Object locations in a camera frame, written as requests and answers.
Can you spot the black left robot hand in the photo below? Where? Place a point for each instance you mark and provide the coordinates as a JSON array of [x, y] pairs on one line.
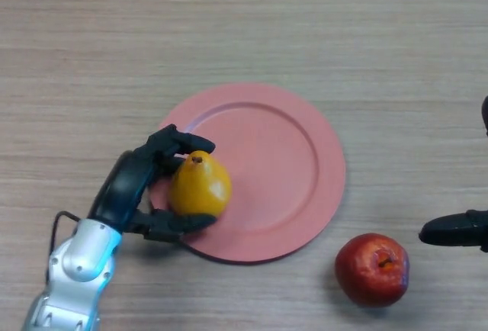
[[122, 190]]

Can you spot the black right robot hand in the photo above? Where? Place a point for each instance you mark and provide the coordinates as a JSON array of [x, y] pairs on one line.
[[450, 232]]

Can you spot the yellow pear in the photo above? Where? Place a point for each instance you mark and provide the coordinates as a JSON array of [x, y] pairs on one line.
[[198, 190]]

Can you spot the pink round plate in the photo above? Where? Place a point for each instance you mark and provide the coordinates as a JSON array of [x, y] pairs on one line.
[[274, 178]]

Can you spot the red apple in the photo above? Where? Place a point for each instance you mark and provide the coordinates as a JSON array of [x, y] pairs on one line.
[[362, 274]]

